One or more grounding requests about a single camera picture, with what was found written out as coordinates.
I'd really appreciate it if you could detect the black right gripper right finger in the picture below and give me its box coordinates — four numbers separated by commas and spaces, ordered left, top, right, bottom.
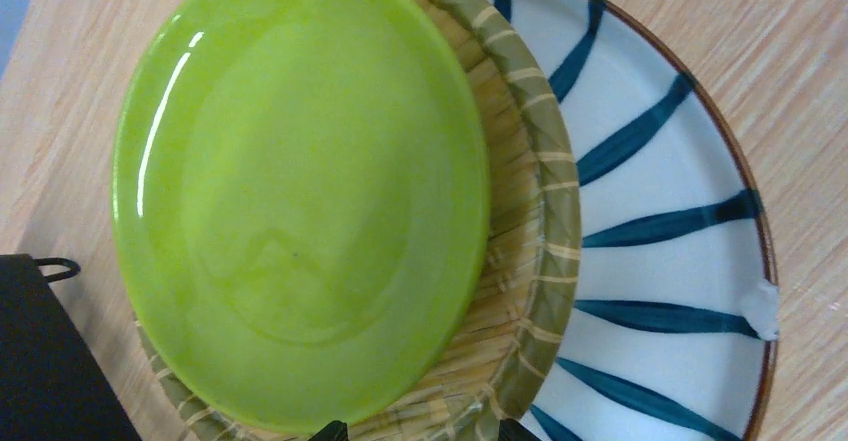
498, 419, 540, 441

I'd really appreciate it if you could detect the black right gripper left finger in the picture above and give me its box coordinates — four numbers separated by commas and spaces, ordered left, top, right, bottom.
309, 420, 349, 441

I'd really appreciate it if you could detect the black wire dish rack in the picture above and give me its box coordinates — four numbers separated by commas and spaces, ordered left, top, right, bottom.
1, 254, 139, 440

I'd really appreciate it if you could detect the green plate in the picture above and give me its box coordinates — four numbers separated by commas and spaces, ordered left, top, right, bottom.
112, 0, 490, 433

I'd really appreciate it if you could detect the blue striped white plate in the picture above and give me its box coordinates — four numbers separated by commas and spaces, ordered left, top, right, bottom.
489, 0, 779, 440

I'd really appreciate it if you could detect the woven bamboo plate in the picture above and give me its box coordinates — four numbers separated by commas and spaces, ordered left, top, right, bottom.
134, 0, 584, 441

